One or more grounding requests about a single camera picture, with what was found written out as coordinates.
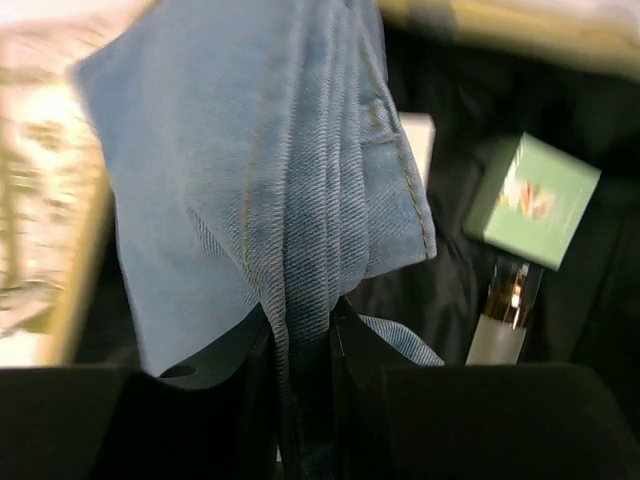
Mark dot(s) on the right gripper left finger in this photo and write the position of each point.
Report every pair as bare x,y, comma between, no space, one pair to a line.
109,422

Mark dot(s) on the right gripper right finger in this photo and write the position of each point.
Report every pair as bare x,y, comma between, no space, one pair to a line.
397,420

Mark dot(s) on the clear gold pump bottle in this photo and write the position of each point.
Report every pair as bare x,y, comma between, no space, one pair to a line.
502,326

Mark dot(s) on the green cosmetic box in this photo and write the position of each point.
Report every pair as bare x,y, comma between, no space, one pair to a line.
531,200

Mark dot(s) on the white cosmetic box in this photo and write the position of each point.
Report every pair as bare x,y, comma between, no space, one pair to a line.
420,131

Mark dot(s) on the blue denim cloth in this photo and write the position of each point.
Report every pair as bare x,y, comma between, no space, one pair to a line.
256,158

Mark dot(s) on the cream cartoon print cloth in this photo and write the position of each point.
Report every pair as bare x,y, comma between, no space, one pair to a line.
49,160

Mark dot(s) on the yellow suitcase black lining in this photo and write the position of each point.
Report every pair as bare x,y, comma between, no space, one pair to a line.
587,311

